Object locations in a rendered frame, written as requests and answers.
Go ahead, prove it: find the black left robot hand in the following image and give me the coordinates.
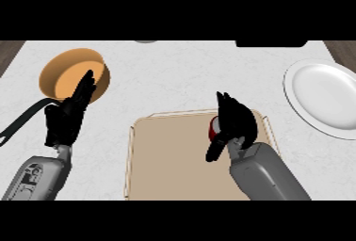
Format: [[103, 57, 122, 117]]
[[44, 69, 100, 148]]

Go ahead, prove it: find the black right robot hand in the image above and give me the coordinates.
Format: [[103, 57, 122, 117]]
[[205, 91, 259, 163]]

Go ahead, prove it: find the beige tray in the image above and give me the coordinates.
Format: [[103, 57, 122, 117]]
[[123, 108, 281, 201]]

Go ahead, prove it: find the white plate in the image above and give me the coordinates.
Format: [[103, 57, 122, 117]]
[[283, 58, 356, 141]]

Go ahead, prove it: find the black appliance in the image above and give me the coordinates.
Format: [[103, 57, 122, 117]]
[[236, 40, 309, 49]]

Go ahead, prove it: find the orange pan with black handle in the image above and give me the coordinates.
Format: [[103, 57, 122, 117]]
[[0, 47, 111, 148]]

